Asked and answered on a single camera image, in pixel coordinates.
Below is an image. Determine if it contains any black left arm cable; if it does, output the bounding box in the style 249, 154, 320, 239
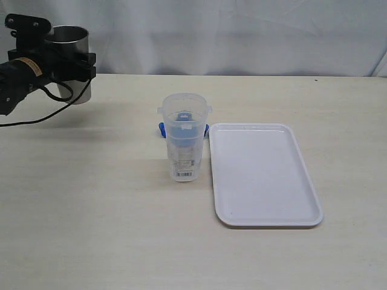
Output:
0, 75, 91, 127

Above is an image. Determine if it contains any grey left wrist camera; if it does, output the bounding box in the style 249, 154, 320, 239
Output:
4, 13, 52, 51

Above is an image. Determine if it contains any clear tall plastic container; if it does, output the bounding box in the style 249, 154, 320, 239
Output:
157, 93, 212, 182

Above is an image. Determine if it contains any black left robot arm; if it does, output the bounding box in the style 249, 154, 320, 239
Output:
1, 40, 96, 115

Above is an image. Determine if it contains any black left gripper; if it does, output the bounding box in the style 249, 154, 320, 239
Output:
7, 41, 96, 86

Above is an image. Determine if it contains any blue plastic container lid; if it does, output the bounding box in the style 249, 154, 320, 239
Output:
158, 112, 209, 147

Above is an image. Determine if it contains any white rectangular plastic tray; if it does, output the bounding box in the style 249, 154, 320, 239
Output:
209, 123, 324, 228

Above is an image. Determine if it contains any stainless steel tumbler cup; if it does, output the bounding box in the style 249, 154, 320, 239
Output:
45, 25, 91, 105

